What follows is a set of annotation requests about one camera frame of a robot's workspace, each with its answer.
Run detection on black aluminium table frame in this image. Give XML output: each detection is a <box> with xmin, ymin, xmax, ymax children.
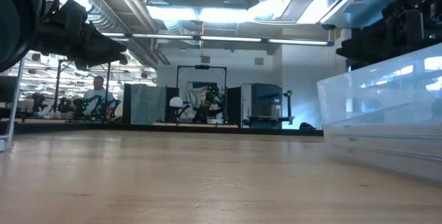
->
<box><xmin>0</xmin><ymin>119</ymin><xmax>325</xmax><ymax>137</ymax></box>

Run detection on black partition panel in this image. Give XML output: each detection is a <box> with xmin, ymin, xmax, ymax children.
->
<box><xmin>226</xmin><ymin>86</ymin><xmax>242</xmax><ymax>127</ymax></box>

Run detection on black background monitor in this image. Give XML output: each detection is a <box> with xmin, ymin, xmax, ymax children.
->
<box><xmin>0</xmin><ymin>75</ymin><xmax>17</xmax><ymax>104</ymax></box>

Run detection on clear plastic bin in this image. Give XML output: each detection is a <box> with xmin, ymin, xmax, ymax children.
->
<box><xmin>316</xmin><ymin>42</ymin><xmax>442</xmax><ymax>187</ymax></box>

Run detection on black gantry frame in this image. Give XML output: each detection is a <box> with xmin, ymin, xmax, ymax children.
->
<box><xmin>54</xmin><ymin>61</ymin><xmax>112</xmax><ymax>123</ymax></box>
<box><xmin>176</xmin><ymin>64</ymin><xmax>228</xmax><ymax>124</ymax></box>

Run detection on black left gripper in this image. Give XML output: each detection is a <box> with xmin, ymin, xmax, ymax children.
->
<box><xmin>35</xmin><ymin>0</ymin><xmax>128</xmax><ymax>63</ymax></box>

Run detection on background black robot arms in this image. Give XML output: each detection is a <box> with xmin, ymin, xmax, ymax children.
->
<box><xmin>182</xmin><ymin>85</ymin><xmax>225</xmax><ymax>124</ymax></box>
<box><xmin>30</xmin><ymin>91</ymin><xmax>122</xmax><ymax>122</ymax></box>

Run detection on grey black equipment cabinet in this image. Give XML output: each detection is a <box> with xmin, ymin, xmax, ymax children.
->
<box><xmin>240</xmin><ymin>82</ymin><xmax>295</xmax><ymax>129</ymax></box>

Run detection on beige backdrop cloth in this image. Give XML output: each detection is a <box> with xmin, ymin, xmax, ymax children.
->
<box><xmin>188</xmin><ymin>86</ymin><xmax>218</xmax><ymax>106</ymax></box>

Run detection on grey fabric partition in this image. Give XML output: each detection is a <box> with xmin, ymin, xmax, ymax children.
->
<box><xmin>122</xmin><ymin>83</ymin><xmax>167</xmax><ymax>125</ymax></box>

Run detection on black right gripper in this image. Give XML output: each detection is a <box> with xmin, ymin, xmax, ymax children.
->
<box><xmin>336</xmin><ymin>0</ymin><xmax>428</xmax><ymax>65</ymax></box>

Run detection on suspended linear ceiling light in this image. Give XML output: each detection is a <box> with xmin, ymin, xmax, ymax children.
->
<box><xmin>102</xmin><ymin>31</ymin><xmax>335</xmax><ymax>47</ymax></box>

